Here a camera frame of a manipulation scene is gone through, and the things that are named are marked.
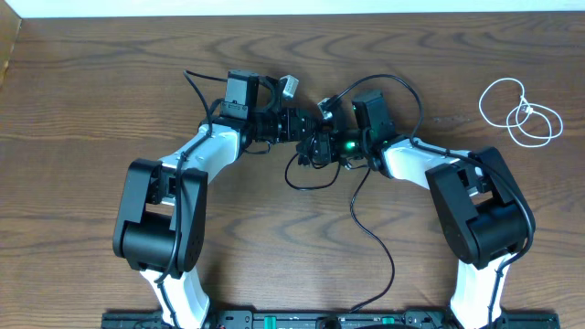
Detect black usb cable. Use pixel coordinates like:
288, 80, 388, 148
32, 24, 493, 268
284, 132, 396, 313

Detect white usb cable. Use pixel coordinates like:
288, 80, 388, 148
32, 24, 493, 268
478, 77, 564, 149

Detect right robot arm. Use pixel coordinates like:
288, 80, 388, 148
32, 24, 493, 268
288, 90, 536, 328

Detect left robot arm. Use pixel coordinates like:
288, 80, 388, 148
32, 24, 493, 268
112, 69, 311, 328

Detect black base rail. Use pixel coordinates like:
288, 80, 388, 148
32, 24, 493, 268
100, 308, 561, 329

